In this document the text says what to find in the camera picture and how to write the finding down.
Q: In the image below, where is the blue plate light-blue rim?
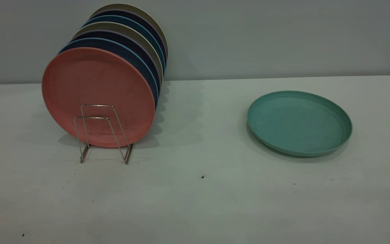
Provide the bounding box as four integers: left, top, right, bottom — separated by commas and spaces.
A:
58, 37, 159, 109

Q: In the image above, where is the green round plate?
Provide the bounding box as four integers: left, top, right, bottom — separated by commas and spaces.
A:
247, 90, 353, 158

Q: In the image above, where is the beige round plate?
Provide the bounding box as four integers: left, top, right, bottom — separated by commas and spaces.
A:
89, 3, 169, 58
72, 21, 164, 85

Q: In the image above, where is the navy plate lavender rim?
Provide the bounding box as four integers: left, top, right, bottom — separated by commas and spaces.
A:
72, 30, 162, 97
88, 9, 168, 61

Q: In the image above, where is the pink round plate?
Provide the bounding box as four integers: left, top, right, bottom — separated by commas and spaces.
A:
42, 47, 156, 148

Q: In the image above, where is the metal wire plate rack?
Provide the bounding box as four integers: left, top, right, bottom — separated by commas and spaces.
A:
73, 104, 135, 165

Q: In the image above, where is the teal-blue round plate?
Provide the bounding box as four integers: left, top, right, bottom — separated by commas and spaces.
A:
81, 15, 166, 73

